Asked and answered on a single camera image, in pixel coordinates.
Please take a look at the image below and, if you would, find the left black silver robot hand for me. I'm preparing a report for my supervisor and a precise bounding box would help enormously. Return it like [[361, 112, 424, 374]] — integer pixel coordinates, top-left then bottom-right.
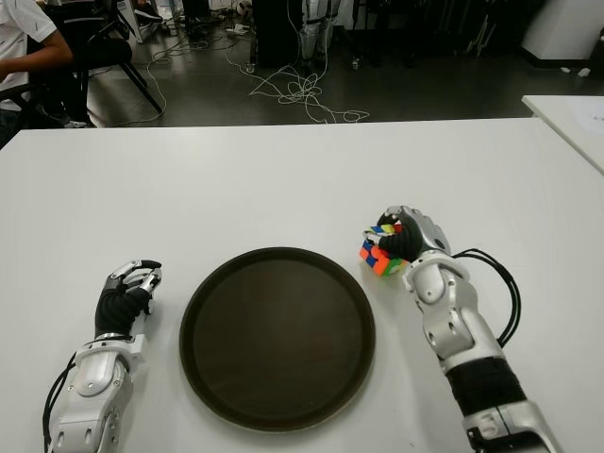
[[93, 259, 164, 339]]

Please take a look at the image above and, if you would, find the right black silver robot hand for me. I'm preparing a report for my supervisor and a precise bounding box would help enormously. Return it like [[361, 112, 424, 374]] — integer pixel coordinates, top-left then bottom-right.
[[361, 204, 452, 263]]

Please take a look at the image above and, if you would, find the multicoloured Rubik's cube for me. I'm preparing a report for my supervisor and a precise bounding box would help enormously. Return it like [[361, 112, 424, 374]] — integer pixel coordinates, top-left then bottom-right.
[[359, 223, 411, 277]]

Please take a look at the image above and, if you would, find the dark brown round plate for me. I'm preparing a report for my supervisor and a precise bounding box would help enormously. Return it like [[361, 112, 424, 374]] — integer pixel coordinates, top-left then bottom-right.
[[179, 246, 378, 431]]

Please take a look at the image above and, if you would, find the white side table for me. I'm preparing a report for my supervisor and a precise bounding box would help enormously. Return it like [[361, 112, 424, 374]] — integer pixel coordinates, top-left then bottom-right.
[[521, 95, 604, 176]]

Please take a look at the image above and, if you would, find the dark wheeled rack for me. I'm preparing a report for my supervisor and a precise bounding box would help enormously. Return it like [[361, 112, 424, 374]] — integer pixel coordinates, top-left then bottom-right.
[[337, 0, 421, 72]]

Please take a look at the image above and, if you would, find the black cabinet on casters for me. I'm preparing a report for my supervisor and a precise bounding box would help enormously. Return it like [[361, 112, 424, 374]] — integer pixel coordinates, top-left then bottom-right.
[[253, 0, 303, 70]]

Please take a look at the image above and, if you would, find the white cabinet with black base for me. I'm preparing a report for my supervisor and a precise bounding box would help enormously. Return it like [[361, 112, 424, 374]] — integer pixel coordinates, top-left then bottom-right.
[[521, 0, 604, 61]]

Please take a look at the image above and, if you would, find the black office chair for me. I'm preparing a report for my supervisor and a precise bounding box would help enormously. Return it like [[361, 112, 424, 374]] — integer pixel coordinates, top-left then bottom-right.
[[27, 0, 164, 126]]

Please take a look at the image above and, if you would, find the seated person in white shirt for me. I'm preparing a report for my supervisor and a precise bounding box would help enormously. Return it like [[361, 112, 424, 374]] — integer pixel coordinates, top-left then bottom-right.
[[0, 0, 93, 147]]

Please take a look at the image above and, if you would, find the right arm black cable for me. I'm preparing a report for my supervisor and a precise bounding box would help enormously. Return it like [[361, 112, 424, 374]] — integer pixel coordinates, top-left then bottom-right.
[[452, 248, 523, 348]]

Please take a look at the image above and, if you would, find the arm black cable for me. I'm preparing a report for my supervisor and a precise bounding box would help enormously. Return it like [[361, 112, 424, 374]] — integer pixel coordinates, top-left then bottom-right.
[[452, 248, 523, 348], [41, 351, 79, 449]]

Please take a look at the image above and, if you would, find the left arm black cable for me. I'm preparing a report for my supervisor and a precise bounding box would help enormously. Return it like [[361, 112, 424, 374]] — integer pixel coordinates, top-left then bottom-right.
[[41, 351, 79, 449]]

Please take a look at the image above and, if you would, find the tangled white floor cable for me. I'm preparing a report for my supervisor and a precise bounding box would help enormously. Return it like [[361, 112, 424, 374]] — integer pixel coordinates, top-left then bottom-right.
[[226, 46, 372, 125]]

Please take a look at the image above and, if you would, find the grey leaning metal frame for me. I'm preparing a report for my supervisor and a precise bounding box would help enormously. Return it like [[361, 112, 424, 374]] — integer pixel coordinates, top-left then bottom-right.
[[464, 13, 496, 60]]

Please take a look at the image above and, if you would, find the thin white floor cable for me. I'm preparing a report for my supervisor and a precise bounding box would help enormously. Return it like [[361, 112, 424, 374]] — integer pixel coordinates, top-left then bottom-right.
[[141, 59, 167, 114]]

